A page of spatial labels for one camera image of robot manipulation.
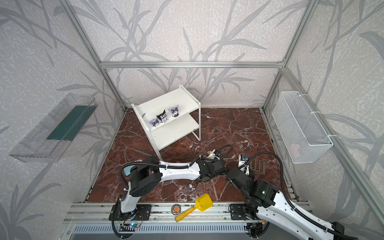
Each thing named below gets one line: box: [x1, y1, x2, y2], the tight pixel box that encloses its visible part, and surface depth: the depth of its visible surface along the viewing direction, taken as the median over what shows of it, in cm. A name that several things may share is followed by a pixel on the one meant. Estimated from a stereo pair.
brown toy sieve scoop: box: [250, 158, 266, 176], surface depth 89 cm
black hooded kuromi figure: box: [156, 109, 169, 123], surface depth 68 cm
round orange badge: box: [171, 204, 182, 215], surface depth 77 cm
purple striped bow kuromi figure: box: [168, 104, 179, 118], surface depth 69 cm
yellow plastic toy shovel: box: [175, 193, 213, 222], surface depth 77 cm
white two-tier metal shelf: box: [131, 84, 201, 161], surface depth 78 cm
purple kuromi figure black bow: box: [149, 118, 159, 127], surface depth 67 cm
